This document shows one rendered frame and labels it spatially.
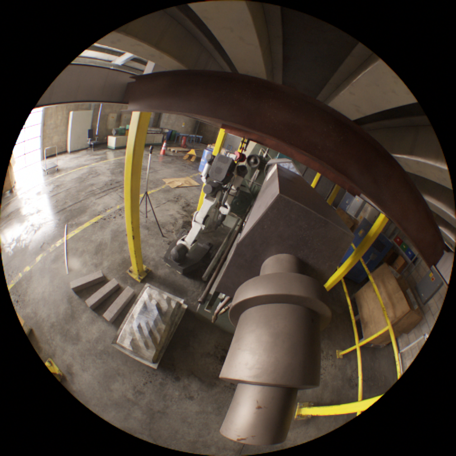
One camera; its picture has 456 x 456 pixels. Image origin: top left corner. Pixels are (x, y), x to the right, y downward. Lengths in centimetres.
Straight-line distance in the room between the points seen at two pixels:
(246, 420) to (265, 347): 14
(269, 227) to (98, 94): 101
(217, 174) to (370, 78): 162
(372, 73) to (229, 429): 62
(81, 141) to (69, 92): 849
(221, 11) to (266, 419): 64
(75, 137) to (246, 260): 914
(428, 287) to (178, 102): 512
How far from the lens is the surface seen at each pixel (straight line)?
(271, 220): 42
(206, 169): 196
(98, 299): 179
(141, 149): 117
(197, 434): 175
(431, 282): 483
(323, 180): 760
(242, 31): 40
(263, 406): 30
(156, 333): 138
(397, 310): 295
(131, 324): 144
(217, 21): 39
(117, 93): 104
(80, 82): 95
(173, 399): 162
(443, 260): 161
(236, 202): 255
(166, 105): 77
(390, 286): 317
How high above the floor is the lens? 160
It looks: 33 degrees down
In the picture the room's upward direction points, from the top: 22 degrees clockwise
